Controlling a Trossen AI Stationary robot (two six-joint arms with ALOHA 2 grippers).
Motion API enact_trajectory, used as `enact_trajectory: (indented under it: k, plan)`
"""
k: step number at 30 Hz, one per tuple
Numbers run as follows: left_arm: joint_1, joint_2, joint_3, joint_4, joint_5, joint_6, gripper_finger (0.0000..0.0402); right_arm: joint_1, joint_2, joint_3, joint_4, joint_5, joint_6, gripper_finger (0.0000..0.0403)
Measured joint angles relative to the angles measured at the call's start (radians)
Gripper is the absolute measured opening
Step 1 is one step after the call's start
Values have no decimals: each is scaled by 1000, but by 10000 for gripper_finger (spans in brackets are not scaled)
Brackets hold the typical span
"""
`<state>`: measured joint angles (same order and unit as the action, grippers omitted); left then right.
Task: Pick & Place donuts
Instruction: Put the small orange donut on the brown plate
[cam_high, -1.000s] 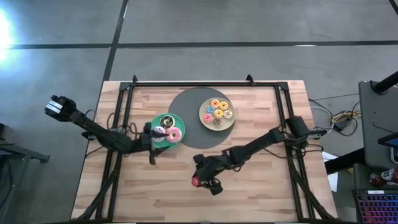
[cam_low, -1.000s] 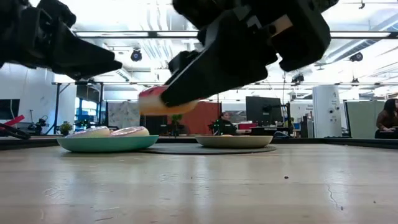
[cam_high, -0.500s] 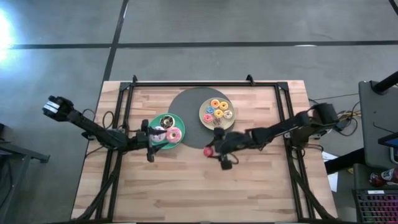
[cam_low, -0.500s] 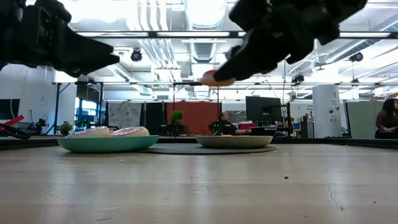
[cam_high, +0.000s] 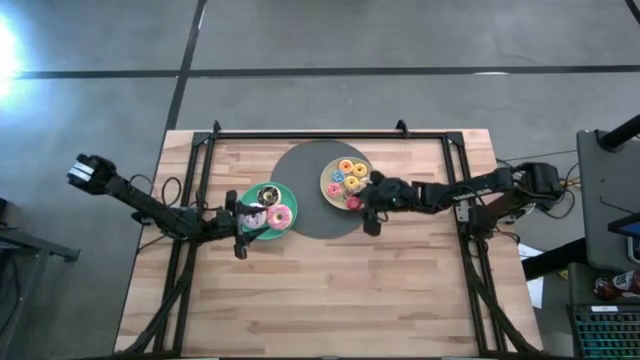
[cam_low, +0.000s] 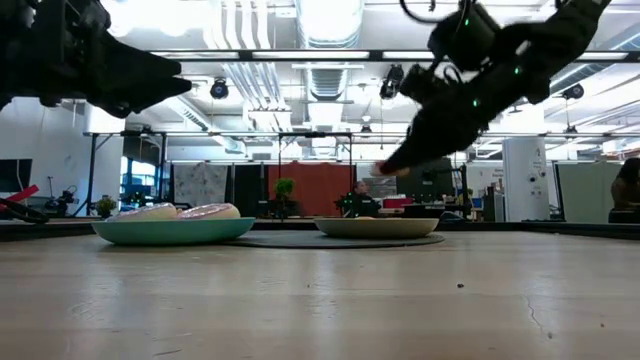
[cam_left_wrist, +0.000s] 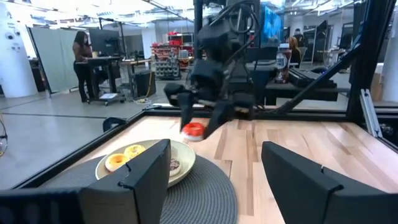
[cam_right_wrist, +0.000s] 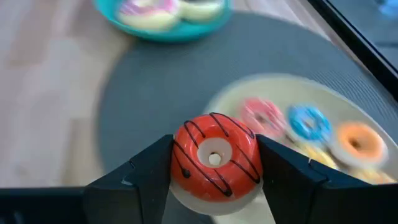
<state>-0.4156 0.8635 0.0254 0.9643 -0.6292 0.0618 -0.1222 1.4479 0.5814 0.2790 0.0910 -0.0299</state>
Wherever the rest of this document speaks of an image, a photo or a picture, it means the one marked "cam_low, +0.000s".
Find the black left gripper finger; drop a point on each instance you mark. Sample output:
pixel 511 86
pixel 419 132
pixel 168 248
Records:
pixel 135 92
pixel 140 57

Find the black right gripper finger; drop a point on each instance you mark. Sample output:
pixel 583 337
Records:
pixel 425 145

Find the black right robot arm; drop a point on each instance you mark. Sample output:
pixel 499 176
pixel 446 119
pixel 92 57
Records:
pixel 550 35

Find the large black monitor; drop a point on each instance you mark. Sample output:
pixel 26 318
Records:
pixel 435 185

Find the red box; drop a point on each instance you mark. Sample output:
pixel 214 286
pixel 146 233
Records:
pixel 397 203

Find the person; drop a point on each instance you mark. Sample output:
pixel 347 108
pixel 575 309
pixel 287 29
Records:
pixel 627 190
pixel 361 202

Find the white round column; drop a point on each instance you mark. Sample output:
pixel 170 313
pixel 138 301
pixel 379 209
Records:
pixel 525 180

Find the pale yellow plastic plate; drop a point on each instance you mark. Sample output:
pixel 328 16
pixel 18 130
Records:
pixel 375 227

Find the grey marbled curtain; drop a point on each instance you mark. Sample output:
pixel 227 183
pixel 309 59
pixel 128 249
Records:
pixel 200 187

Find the small green potted plant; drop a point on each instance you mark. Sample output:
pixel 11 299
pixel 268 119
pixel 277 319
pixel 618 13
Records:
pixel 105 205

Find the grey round woven placemat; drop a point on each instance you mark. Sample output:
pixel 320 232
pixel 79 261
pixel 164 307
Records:
pixel 350 242

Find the teal plastic plate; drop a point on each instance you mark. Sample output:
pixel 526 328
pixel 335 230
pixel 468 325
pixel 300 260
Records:
pixel 160 231

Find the pale green panel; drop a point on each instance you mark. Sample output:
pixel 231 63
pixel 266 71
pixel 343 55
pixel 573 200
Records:
pixel 585 192

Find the red bar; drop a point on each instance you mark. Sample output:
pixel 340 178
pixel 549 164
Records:
pixel 25 194

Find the tall green potted plant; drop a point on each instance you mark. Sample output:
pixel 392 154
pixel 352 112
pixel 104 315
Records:
pixel 285 187

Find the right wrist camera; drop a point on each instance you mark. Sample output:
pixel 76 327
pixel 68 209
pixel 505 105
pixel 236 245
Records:
pixel 420 82

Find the orange partition wall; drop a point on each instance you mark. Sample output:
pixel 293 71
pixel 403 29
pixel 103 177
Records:
pixel 320 190

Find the black wall screen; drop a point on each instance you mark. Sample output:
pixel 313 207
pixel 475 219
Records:
pixel 15 175

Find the black aluminium table frame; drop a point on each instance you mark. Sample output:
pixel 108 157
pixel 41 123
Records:
pixel 525 227

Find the silver ceiling duct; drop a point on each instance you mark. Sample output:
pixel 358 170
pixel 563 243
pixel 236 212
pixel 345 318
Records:
pixel 327 30

